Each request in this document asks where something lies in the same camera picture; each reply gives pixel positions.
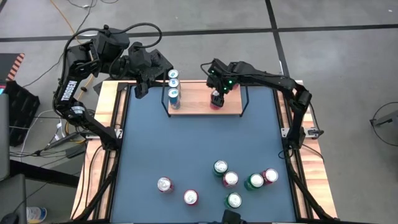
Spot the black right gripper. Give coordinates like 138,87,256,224
206,58,238,108

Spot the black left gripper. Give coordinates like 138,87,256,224
127,42,158,100

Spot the green Sprite can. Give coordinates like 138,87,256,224
223,192,243,210
243,172,265,191
212,159,229,177

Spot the blue table mat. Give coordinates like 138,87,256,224
110,84,298,223

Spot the red Star Wars Coca-Cola can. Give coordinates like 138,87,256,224
222,170,240,189

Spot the black power adapter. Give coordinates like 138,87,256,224
65,144,87,159

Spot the grey power strip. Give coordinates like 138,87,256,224
46,132,91,150

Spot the black plastic crate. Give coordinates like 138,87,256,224
5,80,42,147

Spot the black floor beam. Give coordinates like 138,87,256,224
9,159,81,188

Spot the black panel with orange stripes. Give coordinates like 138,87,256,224
0,52,25,83

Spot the grey cabinet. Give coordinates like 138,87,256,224
0,92,11,182

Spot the white and blue container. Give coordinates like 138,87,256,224
26,206,48,224

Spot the wooden shelf with black frame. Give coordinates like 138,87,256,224
160,68,251,119

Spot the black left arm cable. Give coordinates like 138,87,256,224
63,22,163,78

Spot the white power cable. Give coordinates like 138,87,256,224
21,108,65,147

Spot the black floor cable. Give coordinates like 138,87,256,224
21,0,121,88

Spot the yellow floor cable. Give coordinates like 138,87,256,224
49,0,96,113

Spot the black aluminium table frame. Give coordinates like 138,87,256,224
70,80,340,224

